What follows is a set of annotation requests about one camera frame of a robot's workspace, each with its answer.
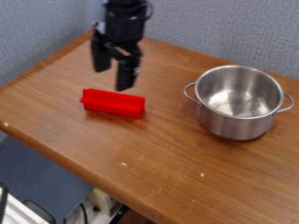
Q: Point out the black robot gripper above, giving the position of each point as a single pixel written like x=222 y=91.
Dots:
x=121 y=31

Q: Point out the red rectangular block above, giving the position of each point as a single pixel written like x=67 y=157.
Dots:
x=114 y=103

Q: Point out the stainless steel pot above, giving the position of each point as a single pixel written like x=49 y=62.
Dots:
x=238 y=99

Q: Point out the white items under table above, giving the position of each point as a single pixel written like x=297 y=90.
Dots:
x=99 y=209

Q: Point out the black and white chair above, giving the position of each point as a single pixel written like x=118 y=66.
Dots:
x=16 y=212

